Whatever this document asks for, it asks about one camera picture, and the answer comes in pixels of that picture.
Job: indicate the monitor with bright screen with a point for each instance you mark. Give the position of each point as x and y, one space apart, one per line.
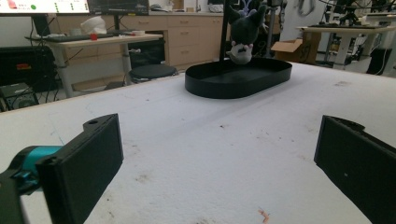
46 6

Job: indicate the open cardboard box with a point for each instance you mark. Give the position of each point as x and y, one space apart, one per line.
289 46

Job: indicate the black oval tray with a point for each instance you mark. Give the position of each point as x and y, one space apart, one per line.
236 90

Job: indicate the dark grey plush toy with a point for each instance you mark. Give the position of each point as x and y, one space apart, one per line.
246 31

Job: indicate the round black stool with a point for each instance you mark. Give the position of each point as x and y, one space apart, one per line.
152 71

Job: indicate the white crumpled bag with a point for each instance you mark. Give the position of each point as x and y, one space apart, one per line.
93 25

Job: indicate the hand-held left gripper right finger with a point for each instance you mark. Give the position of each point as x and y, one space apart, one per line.
358 161

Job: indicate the silver metal pole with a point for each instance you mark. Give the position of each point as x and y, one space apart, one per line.
271 31

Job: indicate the black device with round grille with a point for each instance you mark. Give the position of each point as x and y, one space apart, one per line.
18 98

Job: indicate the light wooden drawer cabinet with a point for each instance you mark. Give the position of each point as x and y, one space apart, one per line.
183 37

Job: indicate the light wooden side table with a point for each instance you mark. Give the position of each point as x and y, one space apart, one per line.
342 29

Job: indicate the small red cup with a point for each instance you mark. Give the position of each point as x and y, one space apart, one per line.
93 37

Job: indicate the monitor with dark screen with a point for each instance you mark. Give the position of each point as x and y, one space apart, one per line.
118 6

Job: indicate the black keyboard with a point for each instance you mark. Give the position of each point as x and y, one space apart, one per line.
77 38

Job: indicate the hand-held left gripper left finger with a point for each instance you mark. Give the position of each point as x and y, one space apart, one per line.
81 168

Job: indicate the black case with red label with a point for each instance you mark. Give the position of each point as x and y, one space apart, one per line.
25 74

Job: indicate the small pink scrap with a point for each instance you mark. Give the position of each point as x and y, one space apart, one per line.
264 216

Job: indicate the light wooden desk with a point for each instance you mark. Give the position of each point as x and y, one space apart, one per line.
109 41

